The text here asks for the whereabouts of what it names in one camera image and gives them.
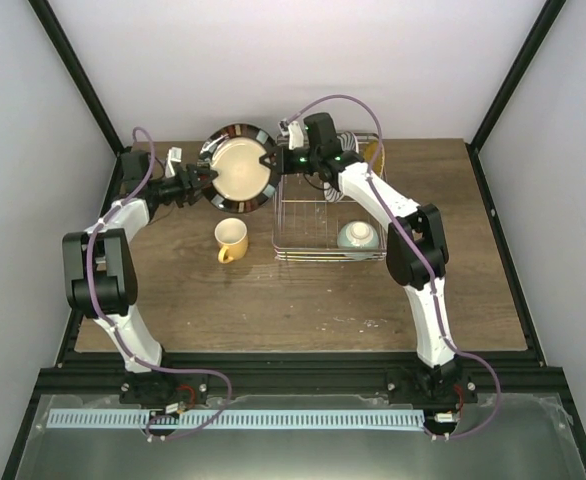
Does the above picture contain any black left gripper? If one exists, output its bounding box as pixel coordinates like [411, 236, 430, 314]
[147, 163, 217, 208]

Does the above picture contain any dark multicolour rimmed plate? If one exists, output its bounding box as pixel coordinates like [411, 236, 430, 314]
[197, 123, 279, 214]

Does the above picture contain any blue striped white plate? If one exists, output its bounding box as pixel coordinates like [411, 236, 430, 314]
[322, 131, 359, 203]

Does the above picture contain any yellow woven bamboo plate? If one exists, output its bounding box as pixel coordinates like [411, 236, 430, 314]
[362, 140, 385, 177]

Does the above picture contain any green dotted white bowl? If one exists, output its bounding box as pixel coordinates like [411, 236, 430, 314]
[337, 221, 380, 261]

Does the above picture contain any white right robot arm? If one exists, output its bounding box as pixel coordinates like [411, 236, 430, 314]
[260, 113, 456, 403]

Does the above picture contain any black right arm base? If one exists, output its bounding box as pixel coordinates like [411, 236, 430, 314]
[385, 361, 478, 406]

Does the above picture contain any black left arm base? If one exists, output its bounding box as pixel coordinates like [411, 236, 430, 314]
[119, 371, 209, 408]

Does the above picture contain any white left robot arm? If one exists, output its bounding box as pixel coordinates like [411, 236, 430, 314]
[62, 150, 218, 404]

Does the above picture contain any yellow ceramic mug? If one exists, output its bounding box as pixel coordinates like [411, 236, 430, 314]
[214, 218, 249, 264]

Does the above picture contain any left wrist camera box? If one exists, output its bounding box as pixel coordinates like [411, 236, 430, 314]
[164, 147, 182, 178]

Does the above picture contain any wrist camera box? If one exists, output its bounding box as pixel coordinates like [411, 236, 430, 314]
[278, 119, 305, 150]
[164, 147, 182, 178]

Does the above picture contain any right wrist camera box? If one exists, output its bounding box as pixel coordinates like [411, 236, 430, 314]
[278, 119, 305, 150]

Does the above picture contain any steel wire dish rack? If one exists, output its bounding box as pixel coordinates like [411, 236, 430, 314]
[271, 130, 389, 264]

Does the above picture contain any black aluminium frame post left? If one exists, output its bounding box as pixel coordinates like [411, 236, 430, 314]
[28, 0, 124, 156]

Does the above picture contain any black aluminium frame post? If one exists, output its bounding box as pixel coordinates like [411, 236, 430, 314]
[467, 0, 566, 152]
[28, 0, 124, 156]

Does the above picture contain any light blue slotted cable duct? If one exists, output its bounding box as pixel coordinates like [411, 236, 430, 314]
[46, 408, 425, 431]

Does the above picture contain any black aluminium frame post right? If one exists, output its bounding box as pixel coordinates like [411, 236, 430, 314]
[467, 0, 566, 152]

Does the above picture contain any black front frame rail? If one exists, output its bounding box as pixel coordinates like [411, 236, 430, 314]
[37, 349, 567, 396]

